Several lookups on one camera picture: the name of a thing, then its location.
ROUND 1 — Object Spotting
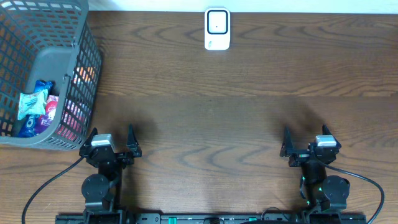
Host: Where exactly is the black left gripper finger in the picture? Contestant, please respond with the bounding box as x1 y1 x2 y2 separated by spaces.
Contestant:
126 124 139 150
84 128 98 146

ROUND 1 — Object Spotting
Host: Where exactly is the purple pink tissue pack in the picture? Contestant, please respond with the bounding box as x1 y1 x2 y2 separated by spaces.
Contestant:
33 95 91 142

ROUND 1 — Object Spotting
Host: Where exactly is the blue Oreo cookie pack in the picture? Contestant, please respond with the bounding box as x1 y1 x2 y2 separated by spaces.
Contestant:
17 80 53 138

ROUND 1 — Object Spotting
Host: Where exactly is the orange tissue pack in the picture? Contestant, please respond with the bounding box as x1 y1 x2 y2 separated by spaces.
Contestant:
73 67 95 85

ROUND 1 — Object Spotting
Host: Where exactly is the mint green tissue pack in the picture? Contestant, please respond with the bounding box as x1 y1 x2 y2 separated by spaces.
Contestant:
17 89 49 120

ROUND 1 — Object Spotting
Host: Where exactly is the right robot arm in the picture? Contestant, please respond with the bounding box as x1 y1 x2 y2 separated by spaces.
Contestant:
280 125 350 223

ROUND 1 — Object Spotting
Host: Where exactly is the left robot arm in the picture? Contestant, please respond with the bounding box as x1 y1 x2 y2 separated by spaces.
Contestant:
79 125 142 224

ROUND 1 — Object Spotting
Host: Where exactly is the grey plastic mesh basket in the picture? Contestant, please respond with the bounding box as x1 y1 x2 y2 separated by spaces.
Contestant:
1 0 102 151

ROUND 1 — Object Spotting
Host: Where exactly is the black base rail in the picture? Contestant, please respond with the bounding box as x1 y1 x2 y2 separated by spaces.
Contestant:
55 213 366 224

